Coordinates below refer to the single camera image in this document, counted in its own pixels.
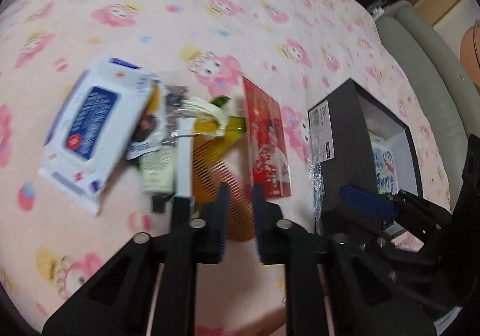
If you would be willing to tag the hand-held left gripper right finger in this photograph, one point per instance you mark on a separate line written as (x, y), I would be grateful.
(258, 216)

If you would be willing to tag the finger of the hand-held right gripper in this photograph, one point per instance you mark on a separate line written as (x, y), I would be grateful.
(367, 199)
(405, 251)

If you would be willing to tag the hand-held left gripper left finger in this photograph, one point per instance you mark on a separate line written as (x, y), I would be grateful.
(224, 216)

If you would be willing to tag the brown wooden comb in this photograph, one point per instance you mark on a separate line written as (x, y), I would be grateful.
(210, 171)

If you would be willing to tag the black cardboard box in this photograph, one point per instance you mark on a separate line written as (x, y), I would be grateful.
(337, 133)

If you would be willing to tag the red printed envelope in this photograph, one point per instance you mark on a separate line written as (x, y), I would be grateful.
(266, 114)

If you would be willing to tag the white blue printed packet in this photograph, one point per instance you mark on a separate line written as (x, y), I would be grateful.
(382, 167)

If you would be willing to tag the clear plastic wrap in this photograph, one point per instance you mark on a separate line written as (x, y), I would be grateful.
(315, 178)

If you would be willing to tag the white toothbrush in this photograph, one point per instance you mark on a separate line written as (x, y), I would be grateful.
(184, 163)

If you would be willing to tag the cream tube with black cap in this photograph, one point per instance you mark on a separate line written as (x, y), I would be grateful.
(157, 167)

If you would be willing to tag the yellow green snack packet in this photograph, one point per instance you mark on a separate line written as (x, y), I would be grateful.
(234, 133)

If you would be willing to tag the brown white sachet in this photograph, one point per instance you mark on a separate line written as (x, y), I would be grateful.
(144, 129)

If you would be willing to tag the silver foil packet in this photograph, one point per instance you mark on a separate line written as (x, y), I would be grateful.
(174, 95)

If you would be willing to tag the grey sofa cushion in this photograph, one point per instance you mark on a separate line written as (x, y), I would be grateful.
(431, 77)

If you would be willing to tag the white blue wet wipes pack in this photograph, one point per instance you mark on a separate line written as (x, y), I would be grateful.
(86, 125)

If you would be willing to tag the brown round object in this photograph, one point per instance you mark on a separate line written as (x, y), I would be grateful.
(471, 43)

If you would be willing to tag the pink printed blanket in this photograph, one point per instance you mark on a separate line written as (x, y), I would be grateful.
(187, 2)

